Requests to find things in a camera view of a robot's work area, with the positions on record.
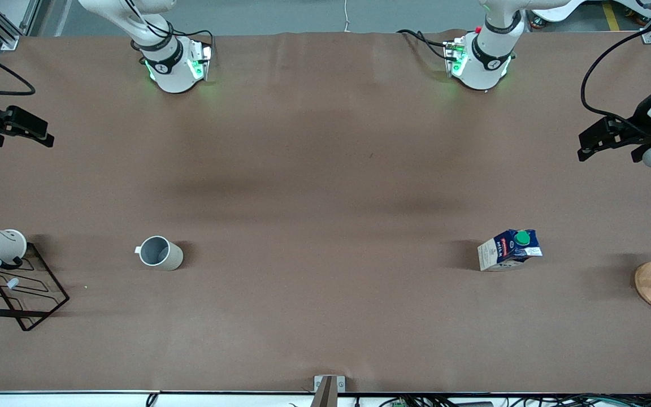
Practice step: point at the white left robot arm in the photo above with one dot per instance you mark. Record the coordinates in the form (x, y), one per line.
(486, 56)

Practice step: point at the brown table cover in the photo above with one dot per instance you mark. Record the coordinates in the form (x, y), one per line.
(325, 316)

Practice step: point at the metal mount bracket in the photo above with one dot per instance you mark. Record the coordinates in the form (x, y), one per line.
(319, 382)

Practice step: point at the grey mount post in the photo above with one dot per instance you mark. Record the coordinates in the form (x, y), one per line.
(325, 395)

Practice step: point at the blue white milk carton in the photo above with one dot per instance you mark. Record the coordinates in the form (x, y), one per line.
(506, 251)

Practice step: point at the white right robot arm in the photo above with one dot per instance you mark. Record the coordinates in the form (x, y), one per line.
(170, 62)

